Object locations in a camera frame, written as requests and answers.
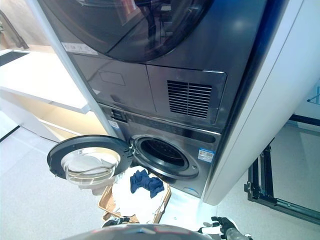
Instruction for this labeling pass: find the white cloth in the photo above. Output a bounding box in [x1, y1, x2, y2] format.
[111, 166, 169, 223]

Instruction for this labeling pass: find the grey robot torso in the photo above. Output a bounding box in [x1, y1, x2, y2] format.
[62, 223, 202, 240]

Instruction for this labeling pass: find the white dryer label strip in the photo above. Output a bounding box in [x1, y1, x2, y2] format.
[61, 41, 99, 56]

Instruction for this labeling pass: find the woven wicker laundry basket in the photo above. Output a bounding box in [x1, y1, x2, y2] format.
[97, 180, 172, 225]

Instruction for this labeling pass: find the black cooktop inlay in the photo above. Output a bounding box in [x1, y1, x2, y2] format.
[0, 49, 31, 67]

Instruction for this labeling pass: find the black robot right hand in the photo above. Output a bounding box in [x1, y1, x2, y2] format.
[198, 216, 239, 238]

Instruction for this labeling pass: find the round washing machine door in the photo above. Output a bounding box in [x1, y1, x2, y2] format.
[46, 134, 135, 190]

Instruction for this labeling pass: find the blue white energy sticker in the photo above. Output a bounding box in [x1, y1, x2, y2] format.
[197, 147, 216, 161]

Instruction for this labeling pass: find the black metal frame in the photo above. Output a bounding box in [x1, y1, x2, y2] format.
[243, 119, 320, 222]

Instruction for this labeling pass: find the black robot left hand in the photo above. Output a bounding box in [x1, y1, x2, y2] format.
[101, 216, 131, 228]

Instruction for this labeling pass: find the dark grey front-load dryer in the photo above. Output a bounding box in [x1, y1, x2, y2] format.
[37, 0, 285, 134]

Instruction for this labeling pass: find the white counter shelf unit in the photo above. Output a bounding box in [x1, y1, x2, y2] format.
[0, 48, 107, 144]

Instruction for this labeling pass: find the dark blue cloth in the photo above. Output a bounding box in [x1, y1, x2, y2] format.
[129, 169, 165, 199]

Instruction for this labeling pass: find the white cabinet side panel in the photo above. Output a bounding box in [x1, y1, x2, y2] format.
[202, 0, 320, 206]
[24, 0, 119, 141]

